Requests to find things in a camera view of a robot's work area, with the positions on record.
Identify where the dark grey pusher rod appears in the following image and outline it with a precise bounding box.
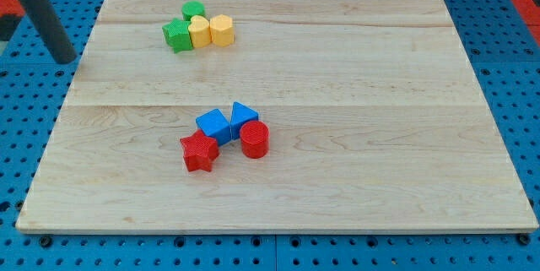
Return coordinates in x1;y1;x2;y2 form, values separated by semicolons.
19;0;77;64

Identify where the green star block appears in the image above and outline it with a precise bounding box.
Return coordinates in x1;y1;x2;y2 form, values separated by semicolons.
162;18;193;53

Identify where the green cylinder block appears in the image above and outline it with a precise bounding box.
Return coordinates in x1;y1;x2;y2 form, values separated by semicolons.
181;0;206;21

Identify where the yellow heart block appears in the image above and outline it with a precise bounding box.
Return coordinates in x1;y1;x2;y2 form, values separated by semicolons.
188;15;212;48

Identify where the yellow hexagon block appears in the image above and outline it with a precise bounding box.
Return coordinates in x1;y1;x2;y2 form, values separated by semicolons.
210;14;235;46

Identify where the blue cube block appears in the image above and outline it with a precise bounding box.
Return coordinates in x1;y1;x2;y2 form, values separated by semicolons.
196;109;232;146

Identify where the red star block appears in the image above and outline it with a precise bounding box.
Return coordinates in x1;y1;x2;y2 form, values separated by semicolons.
179;129;219;172

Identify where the blue triangle block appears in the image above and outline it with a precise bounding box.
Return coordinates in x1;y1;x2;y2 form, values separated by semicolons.
230;101;259;140

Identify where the red cylinder block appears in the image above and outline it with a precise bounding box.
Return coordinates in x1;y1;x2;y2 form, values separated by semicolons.
240;121;269;159

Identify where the wooden board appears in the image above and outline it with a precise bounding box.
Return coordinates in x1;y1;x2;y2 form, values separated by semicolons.
16;0;538;235

